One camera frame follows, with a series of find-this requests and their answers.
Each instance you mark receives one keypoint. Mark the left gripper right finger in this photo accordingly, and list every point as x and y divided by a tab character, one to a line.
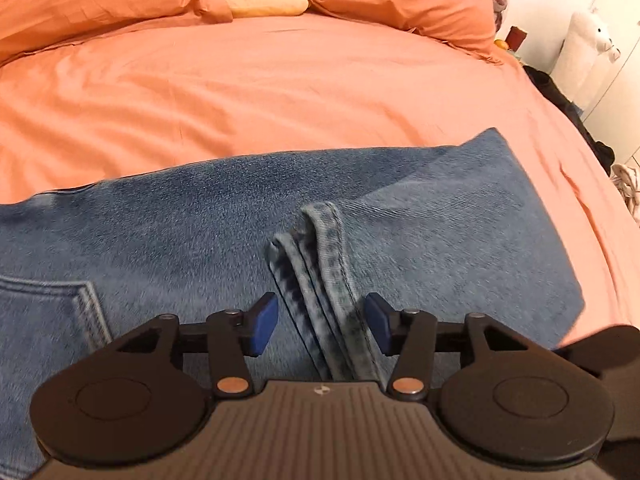
411	336

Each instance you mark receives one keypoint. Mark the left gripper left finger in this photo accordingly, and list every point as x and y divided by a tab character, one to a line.
234	335

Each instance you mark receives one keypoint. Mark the blue denim jeans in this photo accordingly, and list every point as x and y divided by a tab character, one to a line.
450	230

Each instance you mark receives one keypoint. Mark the black clothing pile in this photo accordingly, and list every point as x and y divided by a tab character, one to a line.
547	87

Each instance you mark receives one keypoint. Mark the orange bed sheet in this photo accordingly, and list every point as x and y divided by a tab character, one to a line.
176	90

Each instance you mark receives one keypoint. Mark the orange fruit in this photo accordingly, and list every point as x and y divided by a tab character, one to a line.
501	44

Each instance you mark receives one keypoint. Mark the dark red cup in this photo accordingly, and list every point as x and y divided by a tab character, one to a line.
515	38

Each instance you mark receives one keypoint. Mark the white alpaca plush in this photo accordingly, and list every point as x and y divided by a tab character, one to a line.
587	39

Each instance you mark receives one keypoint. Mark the pink plush bear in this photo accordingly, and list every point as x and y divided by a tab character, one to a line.
499	7

